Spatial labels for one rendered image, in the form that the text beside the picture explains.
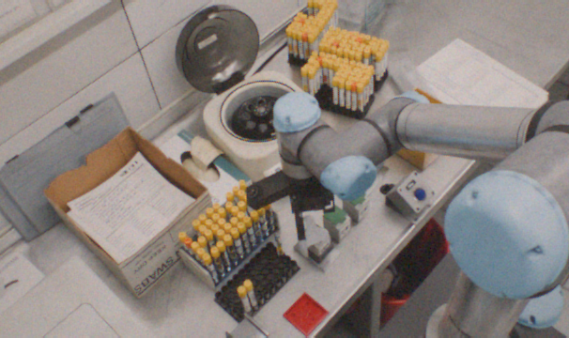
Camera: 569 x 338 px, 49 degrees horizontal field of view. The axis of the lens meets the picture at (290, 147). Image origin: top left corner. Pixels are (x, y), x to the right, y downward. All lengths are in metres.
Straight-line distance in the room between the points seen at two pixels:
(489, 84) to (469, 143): 0.86
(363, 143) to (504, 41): 0.96
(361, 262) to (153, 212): 0.47
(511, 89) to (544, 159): 1.06
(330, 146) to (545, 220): 0.43
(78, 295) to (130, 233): 0.35
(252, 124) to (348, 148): 0.56
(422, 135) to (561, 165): 0.32
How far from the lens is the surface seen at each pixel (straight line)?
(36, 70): 1.36
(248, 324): 1.27
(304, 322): 1.30
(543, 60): 1.81
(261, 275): 1.33
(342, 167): 0.92
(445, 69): 1.71
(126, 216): 1.43
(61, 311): 1.08
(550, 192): 0.61
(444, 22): 1.88
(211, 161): 1.46
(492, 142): 0.81
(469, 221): 0.62
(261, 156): 1.39
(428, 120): 0.90
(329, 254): 1.35
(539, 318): 1.02
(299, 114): 0.96
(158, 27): 1.49
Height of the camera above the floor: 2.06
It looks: 50 degrees down
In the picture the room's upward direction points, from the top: 8 degrees counter-clockwise
